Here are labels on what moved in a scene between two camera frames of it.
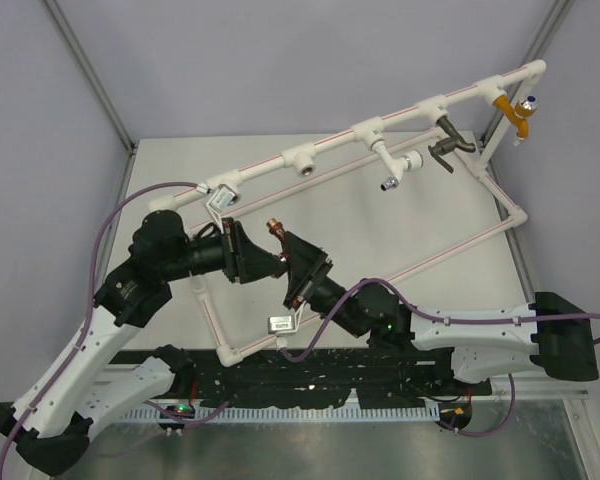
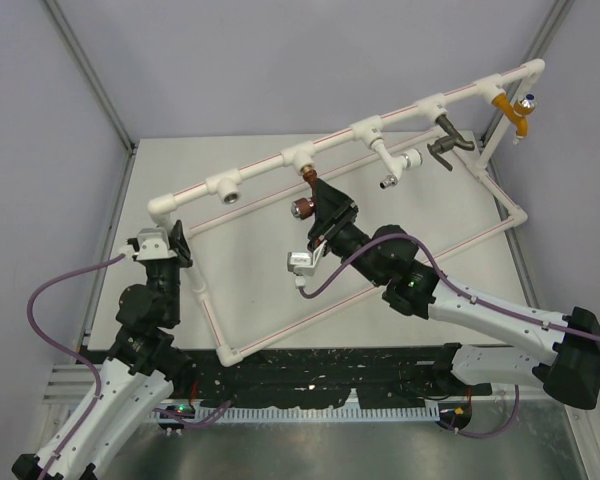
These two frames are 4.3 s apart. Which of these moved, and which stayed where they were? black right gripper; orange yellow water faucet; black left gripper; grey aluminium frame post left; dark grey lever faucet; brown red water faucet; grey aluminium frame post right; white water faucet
Moved: brown red water faucet; black right gripper; black left gripper
Stayed: dark grey lever faucet; grey aluminium frame post right; orange yellow water faucet; white water faucet; grey aluminium frame post left
